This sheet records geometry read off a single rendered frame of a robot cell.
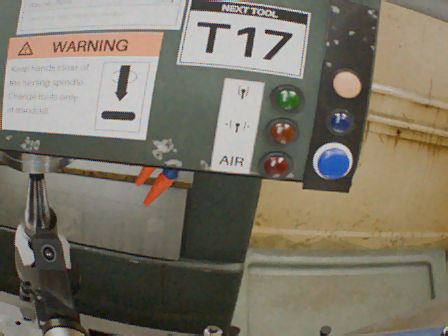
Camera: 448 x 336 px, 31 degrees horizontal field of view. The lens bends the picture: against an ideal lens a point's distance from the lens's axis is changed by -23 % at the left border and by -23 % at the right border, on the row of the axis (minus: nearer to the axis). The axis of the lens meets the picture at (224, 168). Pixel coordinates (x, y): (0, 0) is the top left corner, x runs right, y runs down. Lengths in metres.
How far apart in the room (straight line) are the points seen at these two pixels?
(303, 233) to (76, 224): 0.69
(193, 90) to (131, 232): 0.95
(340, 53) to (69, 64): 0.23
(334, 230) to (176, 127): 1.46
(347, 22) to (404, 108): 1.31
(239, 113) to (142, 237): 0.94
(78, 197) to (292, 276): 0.72
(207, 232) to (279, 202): 0.45
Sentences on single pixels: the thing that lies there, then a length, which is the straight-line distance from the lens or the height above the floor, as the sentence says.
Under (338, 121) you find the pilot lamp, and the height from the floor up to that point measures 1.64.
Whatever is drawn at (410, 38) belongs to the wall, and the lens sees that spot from 1.94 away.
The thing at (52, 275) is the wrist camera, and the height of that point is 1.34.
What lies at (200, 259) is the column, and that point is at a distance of 1.78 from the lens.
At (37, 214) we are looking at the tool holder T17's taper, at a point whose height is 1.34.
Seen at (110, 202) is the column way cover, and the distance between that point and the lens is 1.66.
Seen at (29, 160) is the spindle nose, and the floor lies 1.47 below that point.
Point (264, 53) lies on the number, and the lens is 0.75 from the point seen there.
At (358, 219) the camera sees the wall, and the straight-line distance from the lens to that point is 2.21.
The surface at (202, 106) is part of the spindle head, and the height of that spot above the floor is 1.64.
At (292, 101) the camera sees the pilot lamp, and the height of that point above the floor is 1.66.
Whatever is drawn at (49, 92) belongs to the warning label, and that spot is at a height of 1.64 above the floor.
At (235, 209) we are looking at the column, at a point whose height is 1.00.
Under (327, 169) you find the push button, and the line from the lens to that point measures 0.80.
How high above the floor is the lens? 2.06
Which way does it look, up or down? 36 degrees down
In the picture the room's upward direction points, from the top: 9 degrees clockwise
